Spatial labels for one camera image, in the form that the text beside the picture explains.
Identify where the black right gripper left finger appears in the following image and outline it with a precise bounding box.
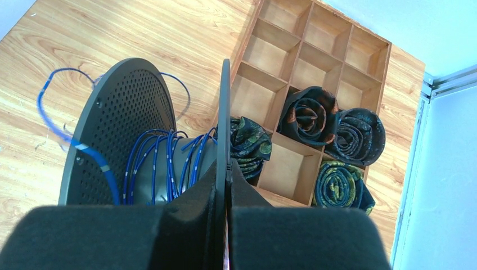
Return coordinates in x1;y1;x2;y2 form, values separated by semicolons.
1;164;216;269

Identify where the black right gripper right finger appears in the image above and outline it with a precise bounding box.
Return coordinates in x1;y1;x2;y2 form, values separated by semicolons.
227;160;390;269

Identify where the thin blue cable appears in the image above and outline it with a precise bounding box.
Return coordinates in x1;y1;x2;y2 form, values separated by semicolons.
36;67;219;206

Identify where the dark grey filament spool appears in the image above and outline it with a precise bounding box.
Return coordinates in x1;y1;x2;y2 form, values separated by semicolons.
58;58;231;269

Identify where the wooden compartment organizer tray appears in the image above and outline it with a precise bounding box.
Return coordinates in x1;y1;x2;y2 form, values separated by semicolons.
229;1;391;212

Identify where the aluminium corner frame post right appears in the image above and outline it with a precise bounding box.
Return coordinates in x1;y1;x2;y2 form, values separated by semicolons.
390;66;476;269

